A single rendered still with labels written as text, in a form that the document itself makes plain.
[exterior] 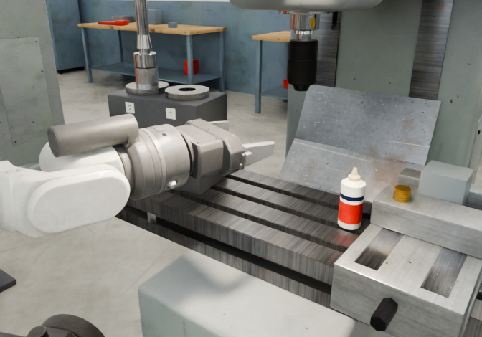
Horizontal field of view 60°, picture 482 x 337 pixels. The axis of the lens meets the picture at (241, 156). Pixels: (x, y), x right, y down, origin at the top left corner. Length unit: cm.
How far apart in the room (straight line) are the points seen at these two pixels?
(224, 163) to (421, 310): 30
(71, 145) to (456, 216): 49
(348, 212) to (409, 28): 47
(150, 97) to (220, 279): 38
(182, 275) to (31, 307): 152
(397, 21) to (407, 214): 53
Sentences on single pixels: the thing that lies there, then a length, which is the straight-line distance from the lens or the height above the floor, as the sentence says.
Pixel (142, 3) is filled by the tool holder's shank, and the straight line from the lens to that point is 90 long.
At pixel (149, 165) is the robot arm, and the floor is 114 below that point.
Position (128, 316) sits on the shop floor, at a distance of 205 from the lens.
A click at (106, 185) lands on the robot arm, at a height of 114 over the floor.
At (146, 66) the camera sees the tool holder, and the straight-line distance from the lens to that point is 89.
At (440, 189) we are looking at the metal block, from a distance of 66.
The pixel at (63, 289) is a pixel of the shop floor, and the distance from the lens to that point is 229.
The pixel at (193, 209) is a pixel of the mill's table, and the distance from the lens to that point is 81.
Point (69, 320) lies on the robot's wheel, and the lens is 116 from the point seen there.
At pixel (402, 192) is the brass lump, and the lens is 63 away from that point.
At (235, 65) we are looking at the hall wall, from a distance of 598.
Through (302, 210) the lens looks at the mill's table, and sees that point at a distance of 81.
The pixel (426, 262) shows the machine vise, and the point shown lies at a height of 102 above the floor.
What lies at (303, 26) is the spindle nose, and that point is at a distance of 68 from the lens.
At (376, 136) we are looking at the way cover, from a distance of 103.
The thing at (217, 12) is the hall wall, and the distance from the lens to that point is 608.
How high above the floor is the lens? 134
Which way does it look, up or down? 21 degrees down
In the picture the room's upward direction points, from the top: straight up
